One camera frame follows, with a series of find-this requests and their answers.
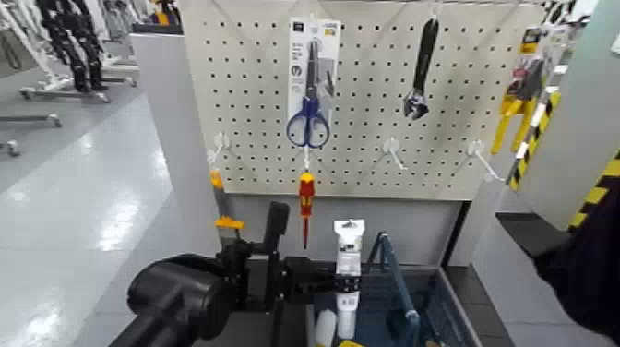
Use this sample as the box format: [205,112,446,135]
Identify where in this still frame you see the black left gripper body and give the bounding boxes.
[280,256,338,305]

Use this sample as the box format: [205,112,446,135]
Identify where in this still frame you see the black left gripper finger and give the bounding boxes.
[333,275,363,294]

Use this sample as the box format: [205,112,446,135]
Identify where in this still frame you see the red white glue tube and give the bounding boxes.
[333,219,366,341]

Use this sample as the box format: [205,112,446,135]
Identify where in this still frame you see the white cylinder inside crate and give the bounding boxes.
[314,308,338,347]

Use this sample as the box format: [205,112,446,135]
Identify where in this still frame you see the teal plastic crate grey rim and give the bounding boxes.
[304,231,483,347]

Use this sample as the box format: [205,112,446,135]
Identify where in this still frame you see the red yellow screwdriver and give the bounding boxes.
[297,172,317,251]

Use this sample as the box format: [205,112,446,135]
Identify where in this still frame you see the yellow grey bar clamp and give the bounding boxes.
[209,166,246,253]

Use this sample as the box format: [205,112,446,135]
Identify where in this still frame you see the beige pegboard panel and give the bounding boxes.
[179,0,548,202]

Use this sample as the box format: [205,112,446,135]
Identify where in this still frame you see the grey display stand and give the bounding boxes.
[129,32,485,272]

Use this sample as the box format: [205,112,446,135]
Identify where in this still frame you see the yellow black hazard tape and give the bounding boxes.
[567,152,620,232]
[506,90,563,191]

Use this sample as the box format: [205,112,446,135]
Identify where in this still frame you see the white scissors packaging card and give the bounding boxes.
[288,17,342,147]

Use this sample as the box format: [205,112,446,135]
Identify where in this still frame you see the black steel adjustable wrench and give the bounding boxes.
[403,18,441,121]

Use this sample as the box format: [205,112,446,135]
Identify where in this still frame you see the grey pillar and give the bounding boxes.
[513,0,620,232]

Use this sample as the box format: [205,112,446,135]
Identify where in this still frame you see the black robot arms on stand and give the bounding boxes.
[36,0,105,93]

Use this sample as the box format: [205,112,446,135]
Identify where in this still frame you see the black white machine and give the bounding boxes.
[542,0,594,28]

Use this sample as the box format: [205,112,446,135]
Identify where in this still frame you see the white wheeled stand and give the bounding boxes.
[0,0,113,104]

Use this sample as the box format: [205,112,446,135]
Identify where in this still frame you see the blue handled scissors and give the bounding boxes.
[285,38,331,149]

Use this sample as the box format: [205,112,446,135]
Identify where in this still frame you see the yellow handled pliers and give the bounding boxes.
[490,26,559,157]

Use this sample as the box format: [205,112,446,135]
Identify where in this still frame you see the grey wheeled frame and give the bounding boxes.
[0,113,64,157]

